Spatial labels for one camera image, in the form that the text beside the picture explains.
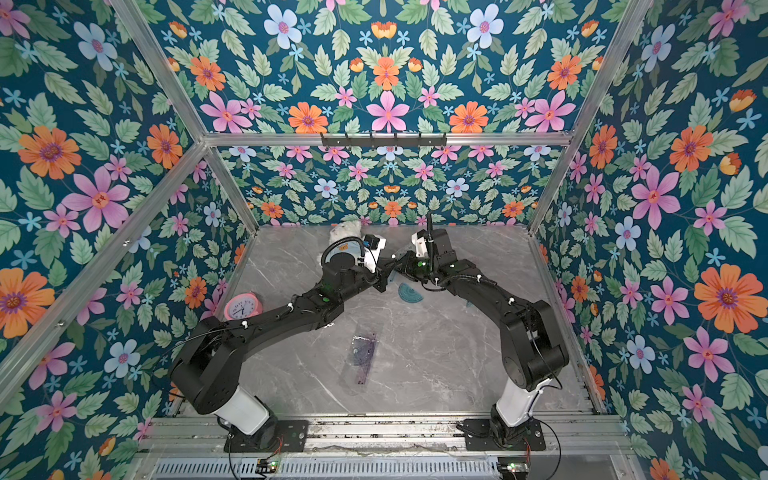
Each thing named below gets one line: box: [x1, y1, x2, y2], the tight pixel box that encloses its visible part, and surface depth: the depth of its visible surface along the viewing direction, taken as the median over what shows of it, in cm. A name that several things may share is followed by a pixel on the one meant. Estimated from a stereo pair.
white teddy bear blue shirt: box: [317, 221, 364, 266], surface depth 107 cm
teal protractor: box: [398, 282, 424, 303], surface depth 103 cm
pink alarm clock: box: [224, 292, 263, 320], surface depth 97 cm
